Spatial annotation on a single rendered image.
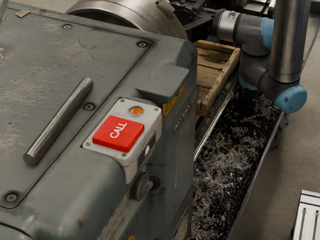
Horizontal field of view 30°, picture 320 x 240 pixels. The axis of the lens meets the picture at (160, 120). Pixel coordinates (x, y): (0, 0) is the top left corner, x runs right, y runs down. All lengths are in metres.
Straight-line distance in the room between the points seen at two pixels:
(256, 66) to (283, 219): 1.11
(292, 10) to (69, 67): 0.52
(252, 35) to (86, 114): 0.65
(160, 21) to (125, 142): 0.48
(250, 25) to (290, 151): 1.40
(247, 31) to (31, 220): 0.86
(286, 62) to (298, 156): 1.43
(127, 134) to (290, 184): 1.83
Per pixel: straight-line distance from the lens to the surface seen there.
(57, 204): 0.81
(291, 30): 1.36
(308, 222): 2.21
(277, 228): 2.48
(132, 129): 0.90
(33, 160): 0.86
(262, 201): 2.57
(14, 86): 1.03
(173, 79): 1.02
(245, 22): 1.50
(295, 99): 1.45
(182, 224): 1.39
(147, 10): 1.31
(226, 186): 1.78
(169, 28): 1.32
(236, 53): 1.75
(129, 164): 0.88
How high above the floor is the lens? 1.84
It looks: 39 degrees down
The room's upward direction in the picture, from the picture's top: straight up
